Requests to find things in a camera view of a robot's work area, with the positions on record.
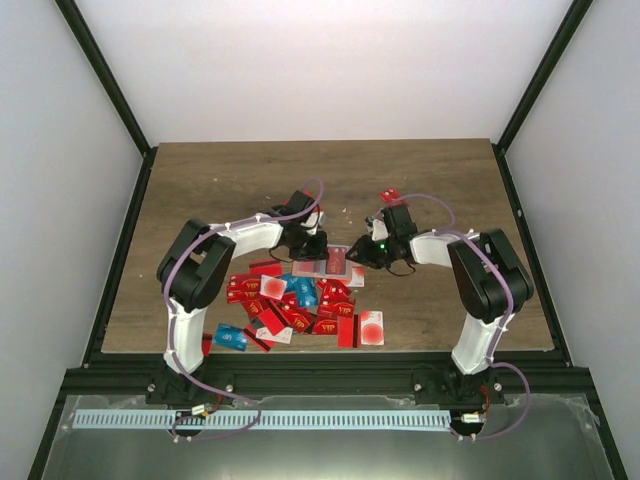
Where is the pink card holder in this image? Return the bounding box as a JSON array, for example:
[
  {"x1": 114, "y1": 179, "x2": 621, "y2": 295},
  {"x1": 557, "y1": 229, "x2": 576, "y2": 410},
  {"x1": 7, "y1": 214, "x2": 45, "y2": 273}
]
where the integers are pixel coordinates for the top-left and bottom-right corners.
[{"x1": 292, "y1": 245, "x2": 352, "y2": 280}]

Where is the red VIP card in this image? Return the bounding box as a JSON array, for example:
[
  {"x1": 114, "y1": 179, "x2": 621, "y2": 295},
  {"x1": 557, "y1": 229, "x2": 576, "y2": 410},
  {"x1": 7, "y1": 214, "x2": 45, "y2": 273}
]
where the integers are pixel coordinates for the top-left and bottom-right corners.
[
  {"x1": 317, "y1": 300, "x2": 355, "y2": 318},
  {"x1": 325, "y1": 246, "x2": 347, "y2": 276}
]

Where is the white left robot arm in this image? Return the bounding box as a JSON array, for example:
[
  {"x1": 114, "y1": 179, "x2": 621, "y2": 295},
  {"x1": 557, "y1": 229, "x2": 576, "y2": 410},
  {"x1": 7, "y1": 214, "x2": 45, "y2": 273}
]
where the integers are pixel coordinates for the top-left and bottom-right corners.
[{"x1": 156, "y1": 190, "x2": 328, "y2": 404}]

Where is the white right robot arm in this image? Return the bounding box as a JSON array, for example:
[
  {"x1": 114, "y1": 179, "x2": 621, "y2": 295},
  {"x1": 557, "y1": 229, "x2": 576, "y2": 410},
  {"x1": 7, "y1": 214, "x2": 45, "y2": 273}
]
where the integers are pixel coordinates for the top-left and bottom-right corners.
[{"x1": 346, "y1": 202, "x2": 534, "y2": 403}]

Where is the small red card far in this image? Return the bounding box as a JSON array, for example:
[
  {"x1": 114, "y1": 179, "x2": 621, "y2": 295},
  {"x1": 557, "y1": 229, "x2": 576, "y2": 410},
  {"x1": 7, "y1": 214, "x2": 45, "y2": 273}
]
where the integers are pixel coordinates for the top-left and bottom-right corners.
[{"x1": 379, "y1": 188, "x2": 404, "y2": 204}]

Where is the blue card in pile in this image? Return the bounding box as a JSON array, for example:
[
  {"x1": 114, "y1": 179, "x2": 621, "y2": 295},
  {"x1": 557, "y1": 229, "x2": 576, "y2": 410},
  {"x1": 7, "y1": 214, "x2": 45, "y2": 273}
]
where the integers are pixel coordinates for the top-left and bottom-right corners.
[{"x1": 280, "y1": 273, "x2": 318, "y2": 308}]

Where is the white card red dot left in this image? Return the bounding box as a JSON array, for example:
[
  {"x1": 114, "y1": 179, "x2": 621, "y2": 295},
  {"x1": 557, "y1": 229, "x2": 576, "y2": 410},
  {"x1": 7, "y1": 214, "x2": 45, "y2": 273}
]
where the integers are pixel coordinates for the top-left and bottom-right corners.
[{"x1": 259, "y1": 275, "x2": 287, "y2": 300}]

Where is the white red card on table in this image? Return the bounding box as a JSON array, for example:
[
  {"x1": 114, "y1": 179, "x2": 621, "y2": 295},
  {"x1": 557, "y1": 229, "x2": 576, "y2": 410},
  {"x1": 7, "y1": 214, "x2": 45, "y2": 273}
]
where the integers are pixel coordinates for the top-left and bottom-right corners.
[{"x1": 347, "y1": 266, "x2": 365, "y2": 288}]

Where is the white card red circle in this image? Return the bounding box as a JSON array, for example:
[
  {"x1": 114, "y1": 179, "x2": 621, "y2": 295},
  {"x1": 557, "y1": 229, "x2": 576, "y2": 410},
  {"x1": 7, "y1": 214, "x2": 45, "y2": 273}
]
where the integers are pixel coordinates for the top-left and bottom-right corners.
[{"x1": 359, "y1": 311, "x2": 384, "y2": 346}]

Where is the blue card near edge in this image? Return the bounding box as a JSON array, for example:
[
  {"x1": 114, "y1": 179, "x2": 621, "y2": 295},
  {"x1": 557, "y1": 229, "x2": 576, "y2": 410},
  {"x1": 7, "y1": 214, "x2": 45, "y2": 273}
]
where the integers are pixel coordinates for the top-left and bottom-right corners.
[{"x1": 213, "y1": 323, "x2": 248, "y2": 352}]

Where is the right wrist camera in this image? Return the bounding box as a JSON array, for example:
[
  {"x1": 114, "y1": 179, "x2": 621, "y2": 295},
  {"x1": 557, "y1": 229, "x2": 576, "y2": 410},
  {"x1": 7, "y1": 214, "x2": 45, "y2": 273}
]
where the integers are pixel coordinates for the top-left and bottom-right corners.
[{"x1": 365, "y1": 216, "x2": 389, "y2": 242}]

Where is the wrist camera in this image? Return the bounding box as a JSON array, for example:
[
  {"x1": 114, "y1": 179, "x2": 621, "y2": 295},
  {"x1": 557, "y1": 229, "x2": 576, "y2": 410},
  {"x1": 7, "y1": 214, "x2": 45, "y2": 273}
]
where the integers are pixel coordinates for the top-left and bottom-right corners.
[
  {"x1": 302, "y1": 210, "x2": 326, "y2": 236},
  {"x1": 365, "y1": 216, "x2": 389, "y2": 242}
]

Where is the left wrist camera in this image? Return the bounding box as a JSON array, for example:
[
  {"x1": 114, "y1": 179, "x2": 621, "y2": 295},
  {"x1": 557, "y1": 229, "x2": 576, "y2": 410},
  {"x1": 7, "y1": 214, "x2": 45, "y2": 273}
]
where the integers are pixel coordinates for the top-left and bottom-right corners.
[{"x1": 302, "y1": 210, "x2": 326, "y2": 236}]

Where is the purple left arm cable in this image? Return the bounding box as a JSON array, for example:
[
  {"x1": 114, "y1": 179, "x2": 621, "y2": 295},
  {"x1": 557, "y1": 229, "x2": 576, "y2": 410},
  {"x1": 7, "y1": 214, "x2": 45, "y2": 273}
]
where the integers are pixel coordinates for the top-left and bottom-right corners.
[{"x1": 163, "y1": 178, "x2": 325, "y2": 442}]

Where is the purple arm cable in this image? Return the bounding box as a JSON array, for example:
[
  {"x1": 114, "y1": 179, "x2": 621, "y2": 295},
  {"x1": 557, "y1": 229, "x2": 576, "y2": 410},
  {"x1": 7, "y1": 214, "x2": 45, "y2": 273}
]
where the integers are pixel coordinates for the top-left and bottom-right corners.
[
  {"x1": 163, "y1": 178, "x2": 325, "y2": 442},
  {"x1": 379, "y1": 193, "x2": 532, "y2": 441}
]

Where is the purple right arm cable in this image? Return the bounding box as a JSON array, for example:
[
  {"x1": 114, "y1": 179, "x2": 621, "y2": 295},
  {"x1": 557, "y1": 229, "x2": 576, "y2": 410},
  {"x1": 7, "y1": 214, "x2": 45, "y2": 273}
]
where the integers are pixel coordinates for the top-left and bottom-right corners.
[{"x1": 379, "y1": 193, "x2": 532, "y2": 441}]

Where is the light blue slotted cable duct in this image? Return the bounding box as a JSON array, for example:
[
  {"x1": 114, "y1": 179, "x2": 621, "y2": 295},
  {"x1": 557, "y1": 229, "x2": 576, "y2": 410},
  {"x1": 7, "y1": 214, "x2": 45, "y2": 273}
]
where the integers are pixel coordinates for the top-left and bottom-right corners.
[{"x1": 72, "y1": 409, "x2": 451, "y2": 432}]

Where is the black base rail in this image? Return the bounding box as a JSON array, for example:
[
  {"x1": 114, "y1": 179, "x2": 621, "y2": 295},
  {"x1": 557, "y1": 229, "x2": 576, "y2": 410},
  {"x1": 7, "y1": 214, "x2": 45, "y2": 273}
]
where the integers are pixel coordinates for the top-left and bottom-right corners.
[{"x1": 61, "y1": 351, "x2": 594, "y2": 406}]

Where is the black frame post right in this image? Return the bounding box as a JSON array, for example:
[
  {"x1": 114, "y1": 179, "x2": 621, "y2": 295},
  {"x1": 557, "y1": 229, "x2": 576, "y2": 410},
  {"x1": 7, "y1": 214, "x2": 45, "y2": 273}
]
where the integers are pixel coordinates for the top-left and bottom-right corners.
[{"x1": 493, "y1": 0, "x2": 593, "y2": 155}]

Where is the black frame post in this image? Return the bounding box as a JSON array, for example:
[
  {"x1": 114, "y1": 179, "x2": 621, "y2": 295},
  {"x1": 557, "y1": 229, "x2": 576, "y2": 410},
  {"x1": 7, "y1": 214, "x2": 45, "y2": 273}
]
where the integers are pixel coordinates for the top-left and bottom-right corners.
[
  {"x1": 493, "y1": 0, "x2": 593, "y2": 155},
  {"x1": 55, "y1": 0, "x2": 152, "y2": 157}
]

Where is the black frame post left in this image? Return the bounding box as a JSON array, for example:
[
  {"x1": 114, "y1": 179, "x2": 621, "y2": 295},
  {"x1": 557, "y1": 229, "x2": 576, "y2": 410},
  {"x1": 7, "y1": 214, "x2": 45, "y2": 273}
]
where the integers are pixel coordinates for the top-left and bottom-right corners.
[{"x1": 55, "y1": 0, "x2": 152, "y2": 157}]

